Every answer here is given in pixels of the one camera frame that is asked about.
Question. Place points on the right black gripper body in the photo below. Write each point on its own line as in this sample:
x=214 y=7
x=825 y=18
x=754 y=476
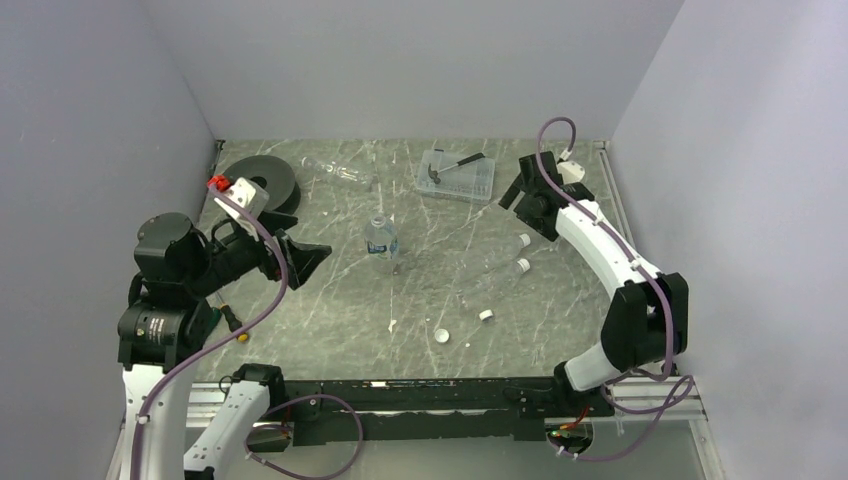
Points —
x=523 y=211

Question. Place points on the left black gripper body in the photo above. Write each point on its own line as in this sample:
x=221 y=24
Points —
x=265 y=259

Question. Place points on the labelled water bottle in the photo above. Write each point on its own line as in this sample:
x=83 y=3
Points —
x=381 y=243

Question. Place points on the clear bottle white cap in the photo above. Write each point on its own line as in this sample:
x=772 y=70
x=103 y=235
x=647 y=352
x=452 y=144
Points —
x=486 y=256

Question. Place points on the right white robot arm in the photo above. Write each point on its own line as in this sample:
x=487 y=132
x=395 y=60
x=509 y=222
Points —
x=647 y=320

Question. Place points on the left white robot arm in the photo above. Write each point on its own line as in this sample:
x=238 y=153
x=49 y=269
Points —
x=166 y=326

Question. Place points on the clear plastic tray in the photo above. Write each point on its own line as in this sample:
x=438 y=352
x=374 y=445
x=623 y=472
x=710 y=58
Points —
x=472 y=183

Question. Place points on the yellow tipped screwdriver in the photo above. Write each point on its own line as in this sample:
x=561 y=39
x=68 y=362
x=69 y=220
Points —
x=233 y=322

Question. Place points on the black spool disc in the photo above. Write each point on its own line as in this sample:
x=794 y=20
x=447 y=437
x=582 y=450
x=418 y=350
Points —
x=274 y=175

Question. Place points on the loose white cap near front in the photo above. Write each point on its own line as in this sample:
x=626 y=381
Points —
x=442 y=336

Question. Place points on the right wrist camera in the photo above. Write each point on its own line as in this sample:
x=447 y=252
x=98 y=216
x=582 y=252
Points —
x=571 y=171

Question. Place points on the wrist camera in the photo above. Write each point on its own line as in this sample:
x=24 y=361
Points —
x=571 y=171
x=244 y=193

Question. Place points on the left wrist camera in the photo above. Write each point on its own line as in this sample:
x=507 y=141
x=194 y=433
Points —
x=244 y=193

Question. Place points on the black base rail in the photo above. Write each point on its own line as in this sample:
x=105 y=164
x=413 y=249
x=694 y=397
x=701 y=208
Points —
x=522 y=408

